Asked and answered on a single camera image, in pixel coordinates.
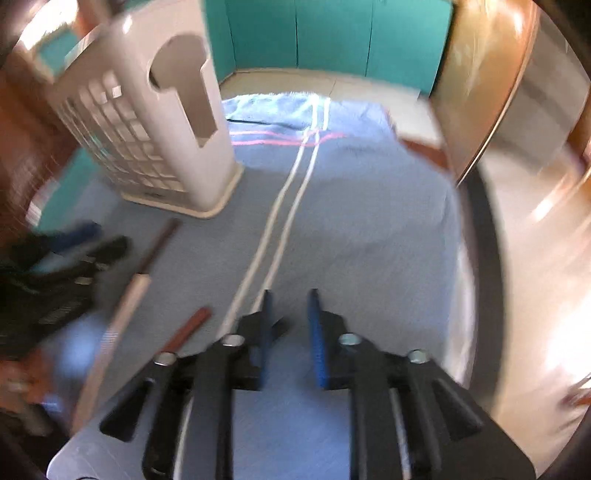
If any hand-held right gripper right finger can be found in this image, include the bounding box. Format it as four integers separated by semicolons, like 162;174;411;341
307;288;536;480

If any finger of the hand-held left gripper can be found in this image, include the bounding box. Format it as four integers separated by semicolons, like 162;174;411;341
46;222;103;252
69;235;132;273

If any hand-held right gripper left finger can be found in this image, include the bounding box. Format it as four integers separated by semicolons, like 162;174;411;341
99;290;291;480

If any long brown beige chopstick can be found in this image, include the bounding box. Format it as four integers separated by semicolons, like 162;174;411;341
69;218;182;435

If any beige plastic utensil holder basket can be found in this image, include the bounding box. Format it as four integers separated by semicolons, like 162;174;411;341
46;0;245;220

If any blue striped towel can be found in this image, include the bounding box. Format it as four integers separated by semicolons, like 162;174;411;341
34;92;476;480

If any wooden furniture leg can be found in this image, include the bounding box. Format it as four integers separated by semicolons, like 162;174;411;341
561;374;591;408

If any wood framed glass sliding door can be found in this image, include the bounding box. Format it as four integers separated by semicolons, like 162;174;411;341
429;0;541;185

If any silver refrigerator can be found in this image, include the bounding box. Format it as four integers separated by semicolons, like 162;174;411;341
480;14;591;153

